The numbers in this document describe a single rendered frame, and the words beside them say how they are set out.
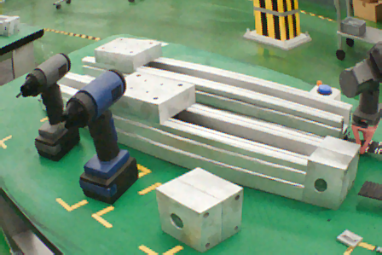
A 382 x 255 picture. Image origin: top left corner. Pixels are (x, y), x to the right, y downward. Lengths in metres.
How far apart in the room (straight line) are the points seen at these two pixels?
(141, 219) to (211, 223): 0.16
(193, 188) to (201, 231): 0.08
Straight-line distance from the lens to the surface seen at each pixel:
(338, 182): 0.84
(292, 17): 4.36
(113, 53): 1.33
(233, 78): 1.21
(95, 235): 0.85
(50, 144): 1.08
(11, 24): 2.53
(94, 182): 0.91
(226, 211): 0.78
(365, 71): 0.92
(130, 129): 1.08
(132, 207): 0.92
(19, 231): 1.82
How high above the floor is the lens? 1.31
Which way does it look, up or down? 25 degrees down
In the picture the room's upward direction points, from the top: 4 degrees counter-clockwise
